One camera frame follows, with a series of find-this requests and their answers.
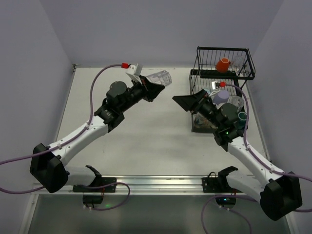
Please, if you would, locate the beige seahorse mug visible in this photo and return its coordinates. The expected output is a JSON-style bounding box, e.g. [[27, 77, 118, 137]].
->
[[194, 113, 216, 129]]

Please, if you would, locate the clear plastic tumbler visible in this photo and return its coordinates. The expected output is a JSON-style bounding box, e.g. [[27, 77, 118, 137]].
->
[[146, 70, 172, 86]]

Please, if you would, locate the clear faceted glass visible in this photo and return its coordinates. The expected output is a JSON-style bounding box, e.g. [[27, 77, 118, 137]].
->
[[229, 96, 245, 112]]

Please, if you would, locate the dark teal cup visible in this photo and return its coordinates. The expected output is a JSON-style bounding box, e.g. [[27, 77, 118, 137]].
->
[[238, 112, 247, 129]]

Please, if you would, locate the orange ceramic mug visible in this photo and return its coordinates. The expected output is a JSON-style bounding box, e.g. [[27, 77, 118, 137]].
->
[[215, 58, 231, 73]]

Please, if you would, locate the small clear glass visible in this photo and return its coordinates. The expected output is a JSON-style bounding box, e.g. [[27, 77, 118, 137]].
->
[[231, 55, 244, 69]]

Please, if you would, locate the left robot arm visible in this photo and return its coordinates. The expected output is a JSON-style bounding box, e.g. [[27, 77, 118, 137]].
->
[[30, 76, 166, 193]]

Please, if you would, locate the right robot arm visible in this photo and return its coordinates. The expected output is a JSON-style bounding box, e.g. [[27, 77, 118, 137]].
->
[[173, 90, 302, 221]]

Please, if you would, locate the lavender plastic cup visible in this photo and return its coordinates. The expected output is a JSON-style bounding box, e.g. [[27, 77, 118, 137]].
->
[[213, 90, 230, 105]]

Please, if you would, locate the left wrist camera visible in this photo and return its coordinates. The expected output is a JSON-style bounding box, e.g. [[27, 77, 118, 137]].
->
[[126, 64, 143, 82]]

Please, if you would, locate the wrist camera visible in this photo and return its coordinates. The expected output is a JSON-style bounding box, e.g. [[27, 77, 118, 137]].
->
[[210, 80, 220, 96], [126, 64, 143, 82]]

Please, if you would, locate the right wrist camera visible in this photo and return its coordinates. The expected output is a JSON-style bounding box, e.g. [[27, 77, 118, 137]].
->
[[210, 80, 220, 96]]

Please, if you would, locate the black wire dish rack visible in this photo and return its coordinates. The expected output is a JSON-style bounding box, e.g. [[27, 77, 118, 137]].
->
[[189, 46, 255, 134]]

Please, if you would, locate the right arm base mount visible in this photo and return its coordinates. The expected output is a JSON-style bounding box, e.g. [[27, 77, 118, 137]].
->
[[201, 166, 238, 209]]

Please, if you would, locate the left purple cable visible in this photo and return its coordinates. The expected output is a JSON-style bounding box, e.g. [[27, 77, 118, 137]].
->
[[0, 62, 130, 195]]

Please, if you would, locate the purple cable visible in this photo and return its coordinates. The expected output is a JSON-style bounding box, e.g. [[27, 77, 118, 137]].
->
[[198, 81, 312, 234], [0, 62, 130, 195]]

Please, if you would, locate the aluminium mounting rail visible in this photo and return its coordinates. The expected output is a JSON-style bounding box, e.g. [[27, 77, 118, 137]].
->
[[30, 174, 247, 195]]

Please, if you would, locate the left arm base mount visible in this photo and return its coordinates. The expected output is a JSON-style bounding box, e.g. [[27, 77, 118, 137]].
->
[[73, 165, 118, 211]]

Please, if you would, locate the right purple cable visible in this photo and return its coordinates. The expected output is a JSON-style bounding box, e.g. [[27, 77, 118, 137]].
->
[[198, 81, 312, 234]]

